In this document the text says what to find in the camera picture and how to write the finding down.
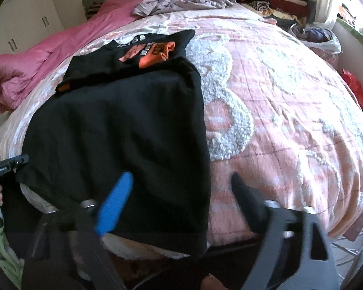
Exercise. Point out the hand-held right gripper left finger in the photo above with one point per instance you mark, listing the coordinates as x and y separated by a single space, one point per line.
113 205

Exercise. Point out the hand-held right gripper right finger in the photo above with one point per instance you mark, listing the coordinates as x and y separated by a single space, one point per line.
248 201

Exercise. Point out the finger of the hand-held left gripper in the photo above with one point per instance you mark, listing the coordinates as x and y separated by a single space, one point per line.
21 160

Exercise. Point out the black sweater with orange cuffs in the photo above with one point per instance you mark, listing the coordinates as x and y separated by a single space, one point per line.
118 136

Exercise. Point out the person's left forearm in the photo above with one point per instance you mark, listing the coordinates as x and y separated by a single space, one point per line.
3 250

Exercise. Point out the clear plastic bag of clothes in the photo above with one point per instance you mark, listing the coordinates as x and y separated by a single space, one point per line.
319 37

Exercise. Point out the pile of lavender clothes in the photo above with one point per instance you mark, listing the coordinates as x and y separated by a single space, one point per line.
175 3

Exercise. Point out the person's right hand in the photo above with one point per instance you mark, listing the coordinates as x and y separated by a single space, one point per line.
214 282

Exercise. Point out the pink floral bed blanket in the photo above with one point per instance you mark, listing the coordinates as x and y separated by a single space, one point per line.
284 111

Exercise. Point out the pink duvet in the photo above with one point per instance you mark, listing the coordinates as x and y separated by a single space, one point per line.
48 54

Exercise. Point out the cream wardrobe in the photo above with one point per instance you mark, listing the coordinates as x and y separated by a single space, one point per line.
21 9

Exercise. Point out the red plastic bag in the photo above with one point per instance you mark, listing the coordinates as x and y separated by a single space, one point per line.
354 87

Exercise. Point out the green padded headboard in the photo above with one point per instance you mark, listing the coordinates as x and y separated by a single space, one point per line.
89 16

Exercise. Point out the striped pillow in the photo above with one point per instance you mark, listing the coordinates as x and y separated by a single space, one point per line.
93 9

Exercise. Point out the green windowsill cover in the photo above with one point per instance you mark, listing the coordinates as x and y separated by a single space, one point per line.
357 34

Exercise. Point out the cream curtain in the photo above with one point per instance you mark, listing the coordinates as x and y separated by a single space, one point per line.
326 3

